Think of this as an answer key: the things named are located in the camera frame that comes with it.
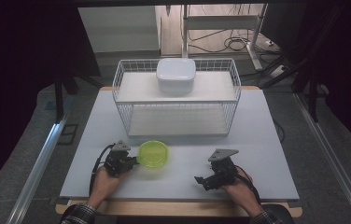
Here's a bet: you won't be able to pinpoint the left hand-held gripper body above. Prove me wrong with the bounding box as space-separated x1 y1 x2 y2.
103 139 133 178

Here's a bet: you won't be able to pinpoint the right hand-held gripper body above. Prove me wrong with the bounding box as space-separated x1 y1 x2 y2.
207 147 240 188

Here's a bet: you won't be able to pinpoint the green translucent bowl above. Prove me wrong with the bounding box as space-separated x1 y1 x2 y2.
136 139 170 170

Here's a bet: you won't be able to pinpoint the white wire shelf rack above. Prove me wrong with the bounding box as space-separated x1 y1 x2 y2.
111 58 243 138

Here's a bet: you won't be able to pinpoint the white square plastic container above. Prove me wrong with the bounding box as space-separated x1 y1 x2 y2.
155 57 197 95

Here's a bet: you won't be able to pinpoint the person's left hand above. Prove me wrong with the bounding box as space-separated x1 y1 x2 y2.
86 165 130 209

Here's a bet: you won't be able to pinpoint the person's right hand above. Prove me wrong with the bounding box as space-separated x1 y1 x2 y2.
221 175 263 217

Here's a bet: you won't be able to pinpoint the black metal stand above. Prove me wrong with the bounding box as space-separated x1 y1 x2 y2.
290 62 321 123
53 70 82 123

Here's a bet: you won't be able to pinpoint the white power strip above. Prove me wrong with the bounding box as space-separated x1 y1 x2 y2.
269 65 290 78

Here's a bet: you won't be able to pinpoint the dark curtain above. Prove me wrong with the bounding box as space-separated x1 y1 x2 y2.
0 0 102 202
288 0 351 158

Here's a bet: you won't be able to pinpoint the white cabinet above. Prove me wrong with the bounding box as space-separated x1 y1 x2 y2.
77 6 161 54

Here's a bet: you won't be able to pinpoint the left hand-held gripper black cable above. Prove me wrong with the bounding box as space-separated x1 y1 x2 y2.
88 143 116 196

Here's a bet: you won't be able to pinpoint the hand-held gripper black cable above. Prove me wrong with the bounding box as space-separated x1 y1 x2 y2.
88 143 116 196
233 164 262 205

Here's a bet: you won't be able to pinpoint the right hand-held gripper black cable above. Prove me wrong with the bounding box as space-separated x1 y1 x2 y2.
233 164 262 205

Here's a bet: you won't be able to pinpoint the thin black cable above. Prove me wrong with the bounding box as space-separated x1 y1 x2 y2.
272 119 287 144

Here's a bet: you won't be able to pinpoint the aluminium rail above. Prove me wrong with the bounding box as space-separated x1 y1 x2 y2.
6 113 69 224
292 92 351 224

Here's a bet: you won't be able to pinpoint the black cables on floor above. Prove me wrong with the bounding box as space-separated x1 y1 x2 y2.
188 28 260 54

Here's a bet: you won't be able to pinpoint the white metal desk frame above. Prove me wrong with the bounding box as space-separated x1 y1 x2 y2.
180 3 269 71

